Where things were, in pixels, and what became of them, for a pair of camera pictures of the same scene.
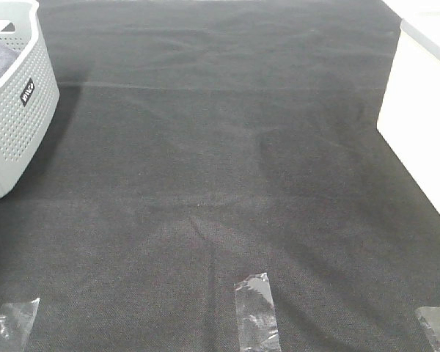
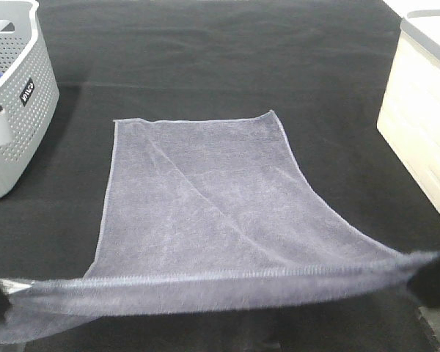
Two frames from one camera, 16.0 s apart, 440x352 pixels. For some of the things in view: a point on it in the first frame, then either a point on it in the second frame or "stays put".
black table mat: [201, 142] stays put
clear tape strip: [12, 323] -> [12, 286]
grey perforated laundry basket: [20, 105] stays put
